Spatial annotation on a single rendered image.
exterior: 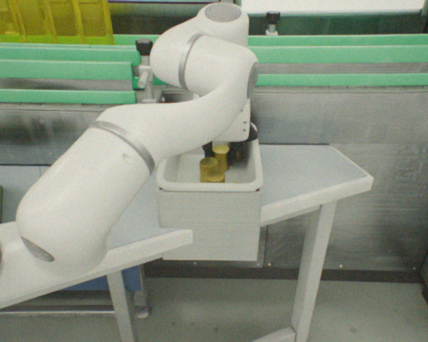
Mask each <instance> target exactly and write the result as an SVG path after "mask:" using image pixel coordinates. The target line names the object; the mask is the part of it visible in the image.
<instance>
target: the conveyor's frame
mask: <svg viewBox="0 0 428 342"><path fill-rule="evenodd" d="M154 90H162V97H164V102H163V103H178V102H186V101H189V100H193V97H194V93H193V92H189V91H187V90H184V89H181V88H167V87H166V88H154ZM249 101H250V117H249V122H250V123H251V124H253V125H254V126H255V127H256V131H257V140H258V143H294V144H340V143H369V144H428V89H417V88H387V89H348V88H347V89H321V90H320V89H293V88H292V89H255V90H254V91H253V92H252V93H251V95H250V97H249ZM109 108H111V107H75V106H11V105H0V164H54V163H55V162H56V161H57V160H58V159H59V158H60V157H61V156H63V155H64V154H65V153H66V152H67V151H68V150H69V148H70V147H71V146H72V145H73V144H74V143H75V142H76V141H77V139H78V138H79V137H80V136H81V135H82V134H83V133H84V132H85V131H86V129H87V128H89V127H90V126H91V125H92V124H93V123H94V122H95V121H96V119H97V118H98V117H99V116H100V115H101V113H103V112H104V111H105V110H107V109H109Z"/></svg>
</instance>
